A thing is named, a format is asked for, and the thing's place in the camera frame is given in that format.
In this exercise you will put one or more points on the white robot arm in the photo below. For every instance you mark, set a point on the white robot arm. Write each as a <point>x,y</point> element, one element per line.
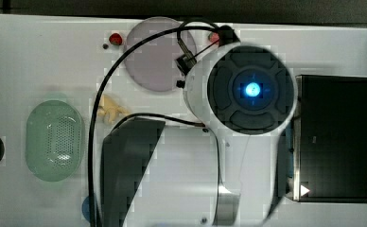
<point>218,171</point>

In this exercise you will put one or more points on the black toaster oven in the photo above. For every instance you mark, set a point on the black toaster oven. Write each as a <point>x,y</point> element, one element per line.
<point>330,140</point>

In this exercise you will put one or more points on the grey round plate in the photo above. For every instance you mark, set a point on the grey round plate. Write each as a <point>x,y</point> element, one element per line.
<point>152,65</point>

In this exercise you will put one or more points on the yellow peeled banana toy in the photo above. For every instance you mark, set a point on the yellow peeled banana toy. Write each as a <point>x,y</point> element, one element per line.
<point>110,110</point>

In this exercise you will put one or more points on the red fruit toy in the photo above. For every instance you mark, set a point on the red fruit toy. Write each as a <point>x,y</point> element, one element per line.
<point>213,38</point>

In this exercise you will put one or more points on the small red strawberry toy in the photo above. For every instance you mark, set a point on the small red strawberry toy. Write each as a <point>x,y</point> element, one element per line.
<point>116,39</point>

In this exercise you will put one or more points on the green perforated colander bowl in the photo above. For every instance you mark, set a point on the green perforated colander bowl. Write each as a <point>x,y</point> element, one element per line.
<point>54,134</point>

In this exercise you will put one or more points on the blue cup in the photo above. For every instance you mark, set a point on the blue cup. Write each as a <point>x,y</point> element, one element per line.
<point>85,209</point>

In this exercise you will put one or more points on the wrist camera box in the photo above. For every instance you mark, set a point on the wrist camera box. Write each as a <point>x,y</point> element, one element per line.
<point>185,63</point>

